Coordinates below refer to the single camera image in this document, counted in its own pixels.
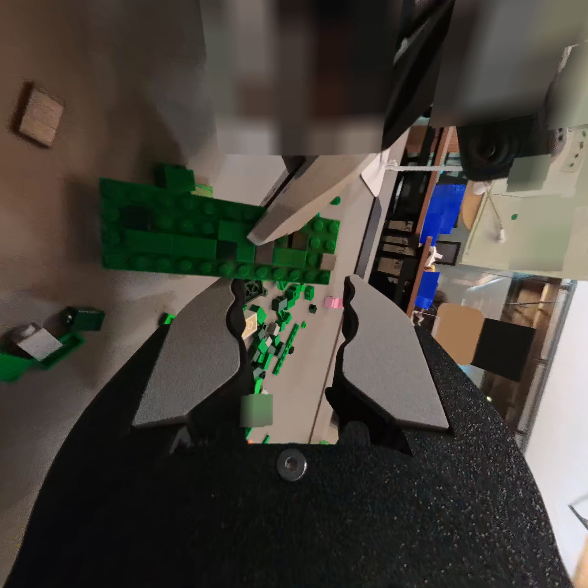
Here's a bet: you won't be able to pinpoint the green brick baseplate assembly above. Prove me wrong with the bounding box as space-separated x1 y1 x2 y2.
98 163 342 286

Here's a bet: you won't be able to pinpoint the small blue storage bin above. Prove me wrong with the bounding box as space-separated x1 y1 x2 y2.
415 271 442 309

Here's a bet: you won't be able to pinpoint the grey desk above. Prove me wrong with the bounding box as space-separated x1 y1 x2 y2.
0 0 407 447

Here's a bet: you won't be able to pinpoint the long thin green plate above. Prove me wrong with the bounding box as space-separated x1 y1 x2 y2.
272 321 302 376

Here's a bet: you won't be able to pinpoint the large blue storage bin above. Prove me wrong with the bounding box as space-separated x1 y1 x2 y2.
419 184 468 247

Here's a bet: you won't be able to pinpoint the black rectangular board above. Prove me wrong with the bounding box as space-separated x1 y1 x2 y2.
472 318 537 383

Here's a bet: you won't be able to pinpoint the black desk cable flap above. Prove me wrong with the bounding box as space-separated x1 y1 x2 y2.
355 197 385 277

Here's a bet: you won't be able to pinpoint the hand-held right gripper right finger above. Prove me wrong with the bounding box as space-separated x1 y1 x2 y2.
324 274 451 433

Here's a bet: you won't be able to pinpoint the grey flat tile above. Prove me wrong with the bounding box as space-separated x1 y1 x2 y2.
17 82 66 149

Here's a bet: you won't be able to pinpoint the long brown table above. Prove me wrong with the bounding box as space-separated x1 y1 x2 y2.
405 125 461 319

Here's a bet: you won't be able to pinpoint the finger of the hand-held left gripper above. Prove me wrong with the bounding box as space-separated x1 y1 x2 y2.
246 155 369 247

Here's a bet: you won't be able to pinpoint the tan rounded board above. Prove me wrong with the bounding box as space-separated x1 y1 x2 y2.
433 302 486 367

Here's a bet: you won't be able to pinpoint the scattered small toy bricks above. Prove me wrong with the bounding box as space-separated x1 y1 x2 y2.
0 195 343 447

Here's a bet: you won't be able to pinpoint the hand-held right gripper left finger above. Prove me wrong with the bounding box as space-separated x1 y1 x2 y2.
131 277 250 429

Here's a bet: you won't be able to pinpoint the black framed screen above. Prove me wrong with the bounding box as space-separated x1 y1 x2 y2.
431 241 462 267

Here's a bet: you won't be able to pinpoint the white lamp stand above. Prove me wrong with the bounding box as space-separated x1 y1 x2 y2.
360 153 466 197

